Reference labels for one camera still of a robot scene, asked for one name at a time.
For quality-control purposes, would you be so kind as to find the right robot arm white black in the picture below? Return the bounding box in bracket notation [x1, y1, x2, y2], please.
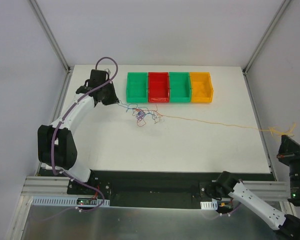
[204, 135, 300, 240]

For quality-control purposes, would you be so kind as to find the green plastic bin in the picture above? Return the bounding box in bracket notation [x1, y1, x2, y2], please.
[169, 72, 192, 103]
[126, 72, 148, 104]

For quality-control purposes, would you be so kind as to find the yellow plastic bin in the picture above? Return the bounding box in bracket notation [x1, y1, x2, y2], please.
[189, 72, 214, 104]

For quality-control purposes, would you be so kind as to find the green plastic bin left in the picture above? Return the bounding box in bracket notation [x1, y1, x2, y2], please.
[126, 72, 148, 104]

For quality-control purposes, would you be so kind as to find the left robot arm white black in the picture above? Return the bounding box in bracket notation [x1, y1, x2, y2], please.
[37, 69, 119, 195]

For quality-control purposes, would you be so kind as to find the multicolour cable bundle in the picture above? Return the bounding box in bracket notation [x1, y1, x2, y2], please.
[117, 99, 166, 128]

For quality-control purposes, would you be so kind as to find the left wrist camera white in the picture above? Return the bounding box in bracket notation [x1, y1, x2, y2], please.
[104, 68, 112, 76]

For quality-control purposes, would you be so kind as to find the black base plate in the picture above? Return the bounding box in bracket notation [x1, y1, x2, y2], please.
[37, 169, 276, 208]

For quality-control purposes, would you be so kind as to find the white cable duct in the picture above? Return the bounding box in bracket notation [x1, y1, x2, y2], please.
[200, 201, 218, 211]
[32, 196, 110, 208]

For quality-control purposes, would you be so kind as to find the red plastic bin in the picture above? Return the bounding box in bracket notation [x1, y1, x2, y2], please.
[148, 72, 170, 103]

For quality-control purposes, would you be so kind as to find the green plastic bin right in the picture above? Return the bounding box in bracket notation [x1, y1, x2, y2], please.
[169, 72, 192, 103]

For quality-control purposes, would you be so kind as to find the left white cable duct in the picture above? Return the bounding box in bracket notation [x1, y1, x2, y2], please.
[32, 196, 110, 208]

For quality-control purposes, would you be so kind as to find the right white cable duct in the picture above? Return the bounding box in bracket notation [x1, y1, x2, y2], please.
[200, 201, 218, 211]

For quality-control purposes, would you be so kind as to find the aluminium frame rail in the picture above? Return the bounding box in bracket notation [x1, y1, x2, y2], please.
[21, 175, 73, 196]

